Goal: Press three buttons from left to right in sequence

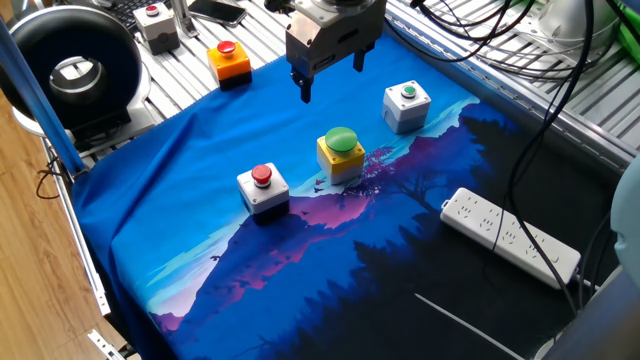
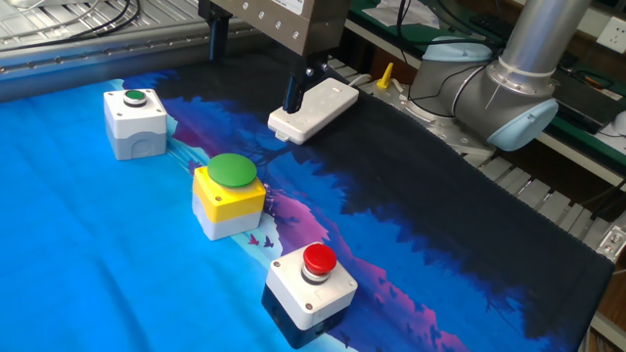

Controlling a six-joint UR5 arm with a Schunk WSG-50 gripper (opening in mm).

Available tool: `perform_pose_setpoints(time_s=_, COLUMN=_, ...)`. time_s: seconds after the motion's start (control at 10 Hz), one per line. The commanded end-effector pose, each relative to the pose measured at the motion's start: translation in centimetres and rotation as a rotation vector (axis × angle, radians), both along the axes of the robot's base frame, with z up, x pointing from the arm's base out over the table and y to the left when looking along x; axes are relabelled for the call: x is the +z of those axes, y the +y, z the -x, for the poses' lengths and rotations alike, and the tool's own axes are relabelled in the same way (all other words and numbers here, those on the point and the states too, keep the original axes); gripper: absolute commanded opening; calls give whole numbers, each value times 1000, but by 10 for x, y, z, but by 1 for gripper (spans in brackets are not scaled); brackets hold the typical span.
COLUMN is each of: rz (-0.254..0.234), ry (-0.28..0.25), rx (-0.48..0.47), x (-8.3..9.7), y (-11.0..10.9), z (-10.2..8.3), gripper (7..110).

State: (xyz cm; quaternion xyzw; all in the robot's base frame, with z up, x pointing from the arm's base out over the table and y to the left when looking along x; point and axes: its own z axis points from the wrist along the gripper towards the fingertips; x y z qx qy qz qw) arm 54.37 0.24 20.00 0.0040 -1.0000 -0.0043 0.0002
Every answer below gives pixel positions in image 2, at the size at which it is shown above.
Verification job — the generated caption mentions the silver Schunk gripper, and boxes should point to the silver Schunk gripper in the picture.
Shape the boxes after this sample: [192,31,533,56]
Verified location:
[198,0,352,115]

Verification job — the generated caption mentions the white box small green button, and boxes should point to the white box small green button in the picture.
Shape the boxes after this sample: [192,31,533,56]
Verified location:
[103,88,168,161]

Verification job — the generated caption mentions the yellow box large green button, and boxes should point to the yellow box large green button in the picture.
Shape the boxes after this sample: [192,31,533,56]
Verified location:
[191,153,267,242]

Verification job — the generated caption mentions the white black box red button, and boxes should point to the white black box red button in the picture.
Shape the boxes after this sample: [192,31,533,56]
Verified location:
[260,242,359,350]

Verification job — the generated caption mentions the white power strip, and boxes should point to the white power strip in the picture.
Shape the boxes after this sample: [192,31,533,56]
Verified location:
[267,77,360,146]

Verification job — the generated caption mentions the yellow plastic clip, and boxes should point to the yellow plastic clip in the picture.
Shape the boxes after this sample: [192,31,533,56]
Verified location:
[376,62,395,91]

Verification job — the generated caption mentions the green desk mat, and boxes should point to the green desk mat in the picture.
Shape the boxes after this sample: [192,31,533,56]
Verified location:
[346,0,626,167]

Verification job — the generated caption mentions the white paper sheets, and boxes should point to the white paper sheets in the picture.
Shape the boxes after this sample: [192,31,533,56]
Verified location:
[361,0,441,29]

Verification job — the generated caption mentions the blue landscape print cloth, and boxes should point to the blue landscape print cloth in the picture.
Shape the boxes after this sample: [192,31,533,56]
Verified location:
[0,51,616,352]

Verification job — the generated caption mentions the black flat device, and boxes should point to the black flat device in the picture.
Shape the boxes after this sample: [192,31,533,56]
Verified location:
[552,63,626,136]

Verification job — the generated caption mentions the aluminium frame rail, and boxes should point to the aluminium frame rail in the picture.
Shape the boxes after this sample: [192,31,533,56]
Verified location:
[0,19,275,104]

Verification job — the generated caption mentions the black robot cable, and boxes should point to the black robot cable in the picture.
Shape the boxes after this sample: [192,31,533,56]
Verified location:
[394,0,495,118]

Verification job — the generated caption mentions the black cable bundle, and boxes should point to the black cable bundle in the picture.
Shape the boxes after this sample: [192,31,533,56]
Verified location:
[0,0,143,53]

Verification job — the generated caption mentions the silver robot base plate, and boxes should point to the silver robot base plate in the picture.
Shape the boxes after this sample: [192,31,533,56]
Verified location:
[361,77,495,157]

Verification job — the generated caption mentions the white wall socket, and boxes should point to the white wall socket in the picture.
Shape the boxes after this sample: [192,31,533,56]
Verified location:
[596,17,626,55]

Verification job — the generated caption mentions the silver corner bracket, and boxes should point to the silver corner bracket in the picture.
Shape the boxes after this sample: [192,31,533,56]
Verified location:
[596,224,626,260]

